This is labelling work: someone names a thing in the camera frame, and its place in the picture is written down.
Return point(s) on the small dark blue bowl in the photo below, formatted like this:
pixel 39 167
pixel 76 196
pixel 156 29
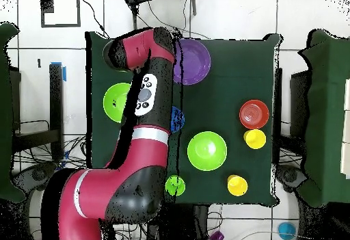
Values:
pixel 177 119

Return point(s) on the purple bowl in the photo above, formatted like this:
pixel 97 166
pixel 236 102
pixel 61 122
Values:
pixel 194 62

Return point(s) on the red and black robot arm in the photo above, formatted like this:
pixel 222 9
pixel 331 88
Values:
pixel 123 174

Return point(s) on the green bowl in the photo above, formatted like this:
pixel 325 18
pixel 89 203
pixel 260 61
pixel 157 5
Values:
pixel 114 103
pixel 207 151

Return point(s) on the green cup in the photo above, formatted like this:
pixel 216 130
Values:
pixel 175 185

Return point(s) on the dark green table cloth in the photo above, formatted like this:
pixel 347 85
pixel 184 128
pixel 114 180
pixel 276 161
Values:
pixel 232 73

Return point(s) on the orange bowl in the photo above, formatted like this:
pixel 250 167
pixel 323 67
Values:
pixel 254 114

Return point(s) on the yellow orange cup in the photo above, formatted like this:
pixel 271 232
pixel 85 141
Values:
pixel 237 185

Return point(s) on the black bench with blue tape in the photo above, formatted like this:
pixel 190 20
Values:
pixel 56 100

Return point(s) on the purple cup on floor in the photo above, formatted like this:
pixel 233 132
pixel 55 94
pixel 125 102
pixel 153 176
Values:
pixel 217 236

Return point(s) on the green cloth side table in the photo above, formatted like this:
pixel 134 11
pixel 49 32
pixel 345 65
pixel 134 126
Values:
pixel 328 114
pixel 5 114

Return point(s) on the blue bowl on floor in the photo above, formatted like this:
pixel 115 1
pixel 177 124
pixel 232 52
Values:
pixel 286 230

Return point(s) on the white boxes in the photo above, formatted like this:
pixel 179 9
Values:
pixel 346 141

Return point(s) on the black camera stand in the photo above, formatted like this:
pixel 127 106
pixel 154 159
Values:
pixel 134 18

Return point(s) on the grey square floor frame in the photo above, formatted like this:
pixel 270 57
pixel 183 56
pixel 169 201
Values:
pixel 46 4

